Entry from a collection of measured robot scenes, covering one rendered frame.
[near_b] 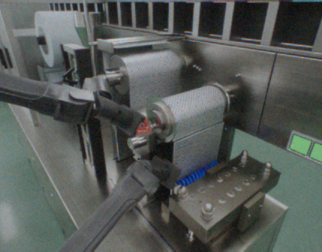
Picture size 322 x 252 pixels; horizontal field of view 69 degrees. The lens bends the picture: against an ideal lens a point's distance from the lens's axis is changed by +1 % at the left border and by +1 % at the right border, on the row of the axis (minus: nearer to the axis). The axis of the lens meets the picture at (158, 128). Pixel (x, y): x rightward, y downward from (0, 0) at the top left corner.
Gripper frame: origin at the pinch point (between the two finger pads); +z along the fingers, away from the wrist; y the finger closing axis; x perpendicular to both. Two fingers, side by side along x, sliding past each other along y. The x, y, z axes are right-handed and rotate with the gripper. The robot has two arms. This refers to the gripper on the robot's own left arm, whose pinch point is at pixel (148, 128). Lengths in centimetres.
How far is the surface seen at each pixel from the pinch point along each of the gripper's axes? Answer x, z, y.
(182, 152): -1.7, 11.5, 7.7
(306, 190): 9, 216, 8
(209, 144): 4.8, 23.6, 7.7
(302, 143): 18.5, 30.7, 31.4
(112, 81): 8.1, -6.1, -21.1
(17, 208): -124, 39, -137
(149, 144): -4.4, 4.3, -0.2
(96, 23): 30, -2, -64
